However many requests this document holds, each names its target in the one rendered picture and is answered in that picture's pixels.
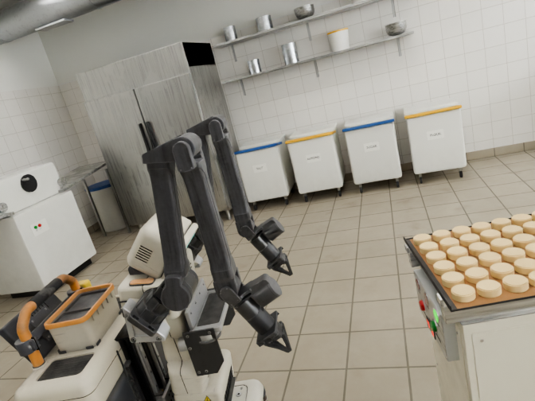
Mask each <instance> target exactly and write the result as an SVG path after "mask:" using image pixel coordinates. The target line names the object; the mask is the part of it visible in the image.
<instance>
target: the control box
mask: <svg viewBox="0 0 535 401"><path fill-rule="evenodd" d="M414 276H415V280H417V282H418V284H419V288H420V289H419V290H418V288H417V287H416V290H417V296H418V301H420V300H422V301H423V303H424V308H425V311H422V310H420V311H421V313H422V314H423V316H424V319H425V321H426V322H427V323H428V322H429V325H428V326H429V327H430V331H432V328H431V326H430V321H432V320H433V321H434V322H435V327H436V332H433V333H432V334H434V338H435V340H436V341H437V343H438V345H439V346H440V348H441V350H442V352H443V354H444V356H445V358H446V359H447V361H448V362H450V361H455V360H459V348H458V342H457V336H456V330H455V323H452V324H446V323H445V321H444V319H443V317H442V312H441V306H440V304H439V303H438V301H437V297H436V294H438V291H437V290H436V288H435V287H434V286H433V284H432V282H431V281H430V279H429V278H428V276H427V275H426V274H425V272H424V270H423V269H422V268H421V269H416V270H414ZM424 294H426V297H427V300H428V305H427V304H426V302H425V299H424ZM433 310H435V311H436V314H437V317H438V322H437V321H436V320H435V316H434V313H433ZM427 319H428V321H427Z"/></svg>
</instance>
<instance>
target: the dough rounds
mask: <svg viewBox="0 0 535 401"><path fill-rule="evenodd" d="M410 241H411V242H412V244H413V246H414V247H415V248H416V250H417V251H418V252H419V254H420V256H421V257H422V258H423V260H424V262H425V263H426V264H427V265H428V267H429V268H430V270H431V271H432V273H433V275H434V276H435V277H436V278H437V280H438V281H439V283H440V285H441V286H442V287H443V288H444V290H445V291H446V293H447V295H448V296H449V298H450V299H451V300H452V301H453V303H454V304H455V306H456V308H457V309H460V308H465V307H470V306H478V305H483V304H487V303H492V302H500V301H505V300H510V299H515V298H523V297H528V296H533V295H535V211H534V212H532V215H528V214H517V215H514V216H512V219H510V220H509V219H507V218H497V219H494V220H492V221H491V224H489V223H487V222H477V223H474V224H473V225H472V227H471V228H469V227H467V226H457V227H454V228H453V229H452V231H451V232H449V231H448V230H437V231H435V232H433V233H432V235H431V236H430V235H428V234H419V235H416V236H414V237H413V239H410Z"/></svg>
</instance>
